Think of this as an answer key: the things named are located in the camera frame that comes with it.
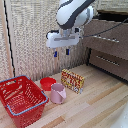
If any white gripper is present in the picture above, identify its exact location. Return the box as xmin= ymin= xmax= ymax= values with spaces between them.
xmin=45 ymin=27 xmax=83 ymax=58

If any yellow red cereal snack box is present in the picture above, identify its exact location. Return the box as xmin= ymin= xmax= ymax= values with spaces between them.
xmin=60 ymin=68 xmax=86 ymax=95

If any brown drawer cabinet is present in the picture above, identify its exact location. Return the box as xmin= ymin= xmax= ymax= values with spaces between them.
xmin=82 ymin=9 xmax=128 ymax=82

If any red plastic bowl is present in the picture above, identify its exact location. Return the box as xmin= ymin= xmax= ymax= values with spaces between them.
xmin=39 ymin=77 xmax=57 ymax=92

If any pink plastic mug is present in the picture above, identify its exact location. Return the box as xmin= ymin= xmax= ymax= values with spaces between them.
xmin=50 ymin=83 xmax=67 ymax=105

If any red plastic shopping basket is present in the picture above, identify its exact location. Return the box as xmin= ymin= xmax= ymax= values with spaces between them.
xmin=0 ymin=75 xmax=50 ymax=128

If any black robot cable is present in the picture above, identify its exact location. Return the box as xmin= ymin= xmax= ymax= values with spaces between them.
xmin=82 ymin=17 xmax=128 ymax=38

